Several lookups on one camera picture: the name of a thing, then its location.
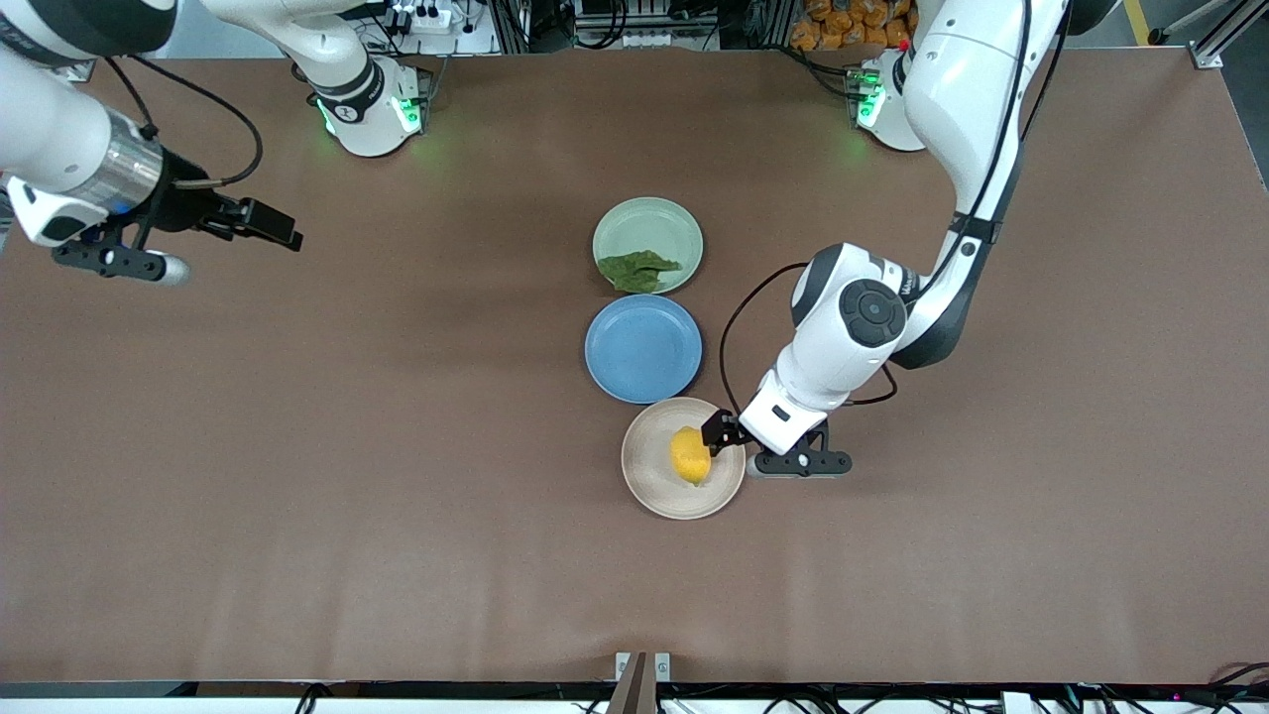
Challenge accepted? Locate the yellow lemon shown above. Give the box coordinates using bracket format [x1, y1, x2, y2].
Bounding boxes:
[670, 425, 713, 488]

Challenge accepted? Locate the green lettuce leaf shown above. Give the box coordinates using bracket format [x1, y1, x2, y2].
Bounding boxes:
[598, 250, 683, 295]

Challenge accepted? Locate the beige round plate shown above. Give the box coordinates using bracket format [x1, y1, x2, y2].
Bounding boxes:
[621, 397, 748, 522]

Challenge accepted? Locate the blue round plate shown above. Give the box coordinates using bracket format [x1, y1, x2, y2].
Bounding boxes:
[584, 294, 704, 406]

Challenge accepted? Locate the light green round plate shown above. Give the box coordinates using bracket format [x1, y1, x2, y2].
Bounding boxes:
[593, 197, 705, 296]

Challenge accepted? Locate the white power strip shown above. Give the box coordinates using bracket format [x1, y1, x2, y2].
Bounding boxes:
[392, 0, 459, 33]

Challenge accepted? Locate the bag of orange snacks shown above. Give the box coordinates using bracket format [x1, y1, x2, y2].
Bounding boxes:
[790, 0, 915, 53]

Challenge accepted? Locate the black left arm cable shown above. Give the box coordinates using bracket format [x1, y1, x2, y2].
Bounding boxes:
[718, 262, 899, 416]

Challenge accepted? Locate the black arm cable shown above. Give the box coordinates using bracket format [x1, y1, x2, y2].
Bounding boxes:
[104, 57, 265, 191]
[718, 262, 899, 416]

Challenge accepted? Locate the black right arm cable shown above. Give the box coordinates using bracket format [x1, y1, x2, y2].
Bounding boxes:
[104, 57, 265, 191]

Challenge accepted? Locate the metal table edge bracket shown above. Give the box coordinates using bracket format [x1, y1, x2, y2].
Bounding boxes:
[615, 652, 672, 714]

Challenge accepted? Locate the aluminium frame profile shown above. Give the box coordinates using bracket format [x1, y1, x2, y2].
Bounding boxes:
[1150, 0, 1269, 70]

